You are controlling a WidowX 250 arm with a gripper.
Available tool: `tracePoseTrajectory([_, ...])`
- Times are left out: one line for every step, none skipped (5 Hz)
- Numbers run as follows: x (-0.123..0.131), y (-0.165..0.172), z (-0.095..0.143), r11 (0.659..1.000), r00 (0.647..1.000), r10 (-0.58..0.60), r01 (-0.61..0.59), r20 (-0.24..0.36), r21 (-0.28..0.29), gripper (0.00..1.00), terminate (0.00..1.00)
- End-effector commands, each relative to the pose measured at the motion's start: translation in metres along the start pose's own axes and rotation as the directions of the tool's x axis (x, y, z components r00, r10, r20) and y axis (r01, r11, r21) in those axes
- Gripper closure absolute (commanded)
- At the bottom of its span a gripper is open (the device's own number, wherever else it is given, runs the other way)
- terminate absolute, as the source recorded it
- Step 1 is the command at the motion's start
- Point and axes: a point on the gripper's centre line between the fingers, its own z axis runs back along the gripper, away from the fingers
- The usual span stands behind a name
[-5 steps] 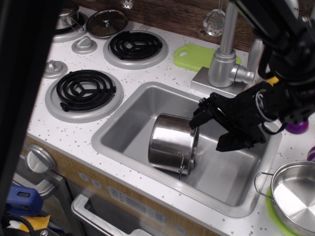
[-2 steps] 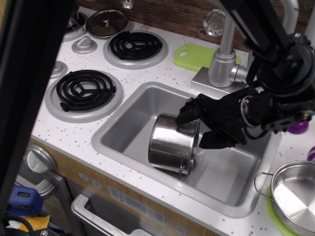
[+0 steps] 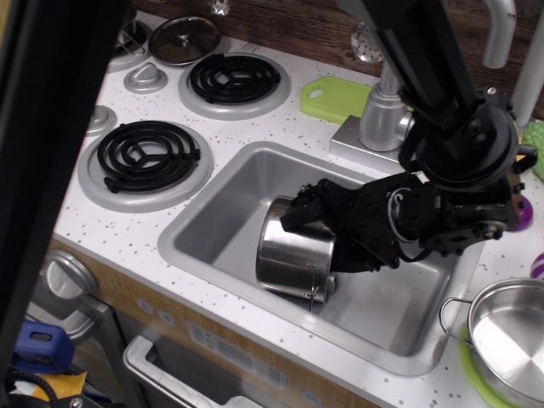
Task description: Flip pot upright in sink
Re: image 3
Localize purple toy eggplant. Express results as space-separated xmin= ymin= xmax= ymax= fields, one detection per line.
xmin=513 ymin=196 xmax=534 ymax=232

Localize green cutting board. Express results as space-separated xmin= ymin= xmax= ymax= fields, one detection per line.
xmin=299 ymin=75 xmax=416 ymax=126

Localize purple striped toy onion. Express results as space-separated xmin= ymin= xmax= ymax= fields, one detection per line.
xmin=530 ymin=252 xmax=544 ymax=281

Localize silver faucet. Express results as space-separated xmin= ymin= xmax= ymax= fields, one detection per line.
xmin=329 ymin=1 xmax=517 ymax=173

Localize silver stove knob top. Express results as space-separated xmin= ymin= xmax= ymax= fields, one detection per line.
xmin=123 ymin=62 xmax=168 ymax=94

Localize back left stove burner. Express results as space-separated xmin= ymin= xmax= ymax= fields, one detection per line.
xmin=107 ymin=21 xmax=151 ymax=73

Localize dark glass pot lid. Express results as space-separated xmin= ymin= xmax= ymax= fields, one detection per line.
xmin=148 ymin=16 xmax=223 ymax=65

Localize small lidded steel pot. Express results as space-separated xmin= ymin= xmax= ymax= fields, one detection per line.
xmin=114 ymin=6 xmax=145 ymax=55

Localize grey metal sink basin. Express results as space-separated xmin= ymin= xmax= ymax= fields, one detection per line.
xmin=158 ymin=142 xmax=484 ymax=376

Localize silver dishwasher door handle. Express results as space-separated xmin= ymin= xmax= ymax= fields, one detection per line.
xmin=122 ymin=335 xmax=267 ymax=407

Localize stove burner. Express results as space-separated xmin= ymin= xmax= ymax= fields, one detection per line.
xmin=107 ymin=21 xmax=151 ymax=73
xmin=77 ymin=121 xmax=213 ymax=213
xmin=178 ymin=53 xmax=291 ymax=121

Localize blue clamp tool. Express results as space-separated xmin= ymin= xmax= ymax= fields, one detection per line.
xmin=11 ymin=320 xmax=75 ymax=374

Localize front right stove burner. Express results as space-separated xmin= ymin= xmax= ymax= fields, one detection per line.
xmin=77 ymin=121 xmax=213 ymax=213

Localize black cable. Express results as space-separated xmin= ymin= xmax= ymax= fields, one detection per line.
xmin=3 ymin=368 xmax=59 ymax=405

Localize green plate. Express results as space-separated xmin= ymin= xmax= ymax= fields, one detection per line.
xmin=458 ymin=342 xmax=512 ymax=408

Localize green toy vegetable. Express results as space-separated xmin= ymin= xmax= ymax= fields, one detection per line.
xmin=523 ymin=122 xmax=544 ymax=180

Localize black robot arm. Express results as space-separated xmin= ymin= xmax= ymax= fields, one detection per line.
xmin=280 ymin=1 xmax=537 ymax=273

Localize hanging slotted spoon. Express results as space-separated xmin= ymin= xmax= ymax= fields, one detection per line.
xmin=351 ymin=22 xmax=383 ymax=64

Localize white vertical pole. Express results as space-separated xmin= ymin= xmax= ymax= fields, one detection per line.
xmin=512 ymin=1 xmax=543 ymax=128

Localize silver stove knob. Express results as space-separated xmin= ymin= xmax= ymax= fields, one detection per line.
xmin=123 ymin=62 xmax=168 ymax=94
xmin=86 ymin=105 xmax=117 ymax=137

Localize back right stove burner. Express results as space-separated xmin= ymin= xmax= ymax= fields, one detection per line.
xmin=178 ymin=53 xmax=291 ymax=121

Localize steel pan with handle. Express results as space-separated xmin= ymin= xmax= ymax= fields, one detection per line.
xmin=439 ymin=278 xmax=543 ymax=407

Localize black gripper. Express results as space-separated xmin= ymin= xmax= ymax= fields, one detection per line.
xmin=279 ymin=172 xmax=443 ymax=273

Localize silver oven dial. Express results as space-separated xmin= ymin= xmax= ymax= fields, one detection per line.
xmin=42 ymin=250 xmax=99 ymax=300

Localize silver oven door handle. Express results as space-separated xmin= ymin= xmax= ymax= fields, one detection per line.
xmin=25 ymin=272 xmax=111 ymax=345

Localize silver stove knob middle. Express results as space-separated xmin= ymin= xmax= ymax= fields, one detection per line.
xmin=86 ymin=105 xmax=117 ymax=137

